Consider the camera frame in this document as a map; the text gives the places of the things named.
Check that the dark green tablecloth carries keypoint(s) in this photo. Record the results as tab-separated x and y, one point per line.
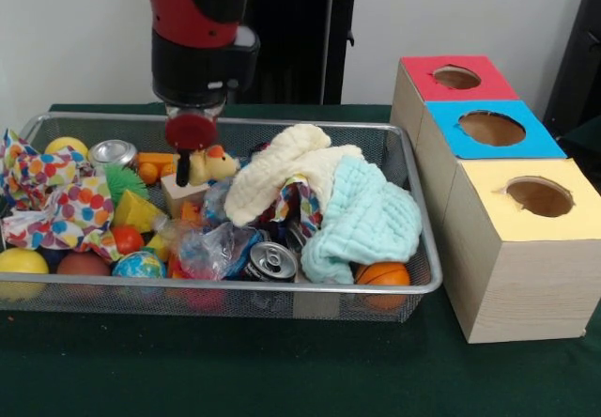
235	370

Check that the pale yellow duck plush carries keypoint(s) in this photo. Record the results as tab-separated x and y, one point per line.
213	165

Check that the black drink can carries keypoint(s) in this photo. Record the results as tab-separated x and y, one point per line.
270	262

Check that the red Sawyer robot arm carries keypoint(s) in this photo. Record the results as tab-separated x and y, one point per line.
197	60

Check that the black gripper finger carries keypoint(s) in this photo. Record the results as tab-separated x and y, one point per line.
183	168

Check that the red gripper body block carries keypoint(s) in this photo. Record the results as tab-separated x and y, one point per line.
190	130

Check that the yellow cheese wedge toy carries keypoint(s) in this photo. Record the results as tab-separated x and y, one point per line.
134	212

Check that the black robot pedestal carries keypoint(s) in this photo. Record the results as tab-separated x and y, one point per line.
300	36

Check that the cream waffle cloth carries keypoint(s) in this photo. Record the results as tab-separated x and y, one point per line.
272	173

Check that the orange toy basketball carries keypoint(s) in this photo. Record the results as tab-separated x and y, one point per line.
382	276

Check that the mint waffle cloth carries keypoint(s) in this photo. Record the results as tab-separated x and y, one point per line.
366	210

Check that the silver drink can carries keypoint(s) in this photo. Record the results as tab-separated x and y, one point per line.
112	151

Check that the side table with green cloth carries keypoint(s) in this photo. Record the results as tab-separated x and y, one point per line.
587	140

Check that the yellow ball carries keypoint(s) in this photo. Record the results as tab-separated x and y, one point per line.
21	267

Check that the colourful heart print cloth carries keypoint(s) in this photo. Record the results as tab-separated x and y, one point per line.
80	205

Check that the wooden three-hole sorting box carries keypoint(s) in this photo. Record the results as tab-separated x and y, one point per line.
516	285

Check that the blue green globe ball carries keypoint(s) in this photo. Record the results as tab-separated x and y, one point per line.
139	267

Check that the orange toy building block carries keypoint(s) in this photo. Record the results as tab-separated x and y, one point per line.
155	159

